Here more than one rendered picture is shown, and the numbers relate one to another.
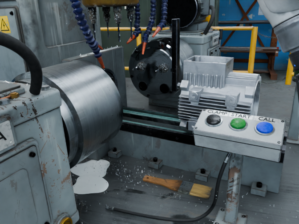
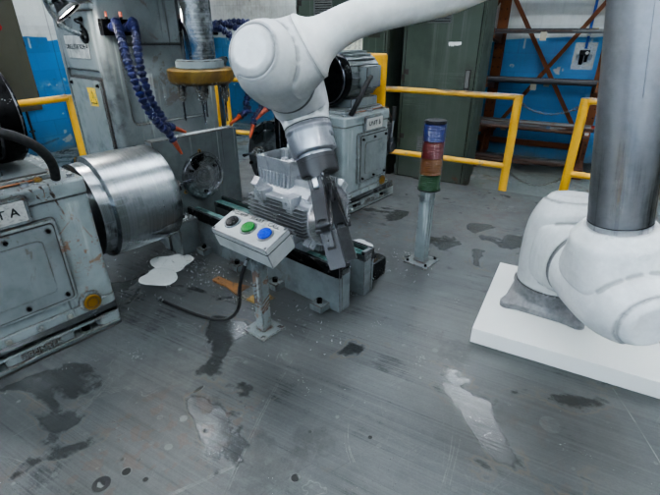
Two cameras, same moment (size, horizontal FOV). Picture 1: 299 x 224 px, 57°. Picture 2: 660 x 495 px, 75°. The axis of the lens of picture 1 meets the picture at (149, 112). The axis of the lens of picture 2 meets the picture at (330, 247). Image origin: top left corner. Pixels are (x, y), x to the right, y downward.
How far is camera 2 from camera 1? 0.57 m
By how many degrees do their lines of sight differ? 12
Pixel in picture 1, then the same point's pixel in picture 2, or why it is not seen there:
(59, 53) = (153, 131)
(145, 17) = not seen: hidden behind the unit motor
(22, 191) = (38, 259)
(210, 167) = (284, 276)
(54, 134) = (78, 216)
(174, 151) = not seen: hidden behind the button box
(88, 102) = (130, 191)
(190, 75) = (262, 171)
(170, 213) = (214, 313)
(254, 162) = (317, 276)
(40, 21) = (127, 95)
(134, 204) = (187, 301)
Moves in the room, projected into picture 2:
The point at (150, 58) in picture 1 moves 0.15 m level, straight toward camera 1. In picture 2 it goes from (267, 143) to (250, 154)
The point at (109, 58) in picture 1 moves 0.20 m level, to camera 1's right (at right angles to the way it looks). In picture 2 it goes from (210, 140) to (271, 143)
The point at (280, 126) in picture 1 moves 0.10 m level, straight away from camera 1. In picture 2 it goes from (278, 234) to (311, 219)
